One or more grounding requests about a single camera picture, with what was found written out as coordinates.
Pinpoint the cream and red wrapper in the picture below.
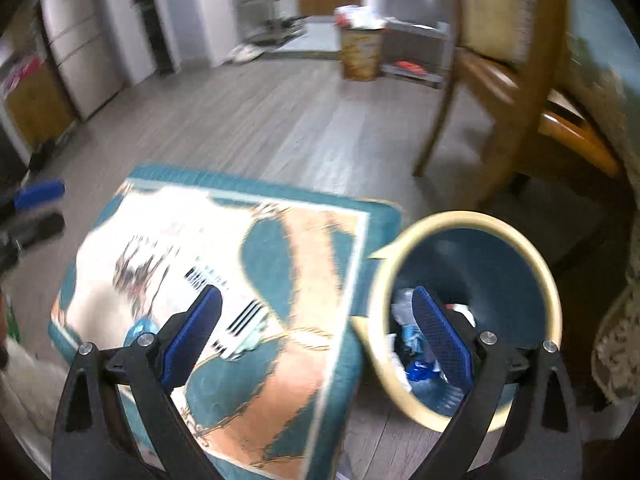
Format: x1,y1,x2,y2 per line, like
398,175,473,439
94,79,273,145
442,302,476,327

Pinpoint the low wooden side cabinet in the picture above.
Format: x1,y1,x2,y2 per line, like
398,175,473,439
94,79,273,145
4,60,77,147

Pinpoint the orange wooden seat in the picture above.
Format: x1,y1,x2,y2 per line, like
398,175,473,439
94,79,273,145
537,89,624,179

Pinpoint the yellow patterned waste bin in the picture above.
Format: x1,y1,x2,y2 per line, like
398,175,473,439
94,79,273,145
341,27,385,81

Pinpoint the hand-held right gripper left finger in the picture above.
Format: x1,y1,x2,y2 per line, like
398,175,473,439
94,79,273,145
50,284,223,480

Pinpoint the light blue wrapper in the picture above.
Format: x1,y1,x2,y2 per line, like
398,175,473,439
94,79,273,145
125,317,162,347

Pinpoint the white bag in yellow bin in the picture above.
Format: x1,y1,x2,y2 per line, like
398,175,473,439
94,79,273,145
334,5,387,31

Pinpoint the lace-trimmed tablecloth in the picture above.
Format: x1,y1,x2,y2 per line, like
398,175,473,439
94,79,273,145
565,0,640,403

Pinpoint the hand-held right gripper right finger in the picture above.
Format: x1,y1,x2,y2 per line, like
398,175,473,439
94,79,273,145
411,286,583,480

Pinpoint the clear plastic bag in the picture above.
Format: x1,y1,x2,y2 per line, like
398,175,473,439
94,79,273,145
391,287,419,332

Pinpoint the wooden chair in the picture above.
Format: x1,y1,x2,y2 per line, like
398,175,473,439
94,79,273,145
412,0,626,211

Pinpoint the beige chair cushion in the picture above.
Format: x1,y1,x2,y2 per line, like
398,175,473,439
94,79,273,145
457,0,532,67

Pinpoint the metal shelf cart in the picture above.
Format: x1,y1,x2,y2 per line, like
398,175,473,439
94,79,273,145
235,0,307,47
380,0,454,89

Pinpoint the green and white medicine box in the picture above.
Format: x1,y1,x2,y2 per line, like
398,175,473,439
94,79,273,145
182,255,274,362

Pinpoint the teal and beige printed mat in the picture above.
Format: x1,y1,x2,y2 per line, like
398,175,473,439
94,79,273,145
47,164,404,480

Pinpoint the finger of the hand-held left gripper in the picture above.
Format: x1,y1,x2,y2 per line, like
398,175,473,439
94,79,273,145
0,179,67,217
0,211,67,274

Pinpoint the blue bin with cream rim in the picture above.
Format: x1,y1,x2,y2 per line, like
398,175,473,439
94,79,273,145
350,210,564,434

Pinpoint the silver refrigerator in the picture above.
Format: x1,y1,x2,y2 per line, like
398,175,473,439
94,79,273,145
39,0,127,119

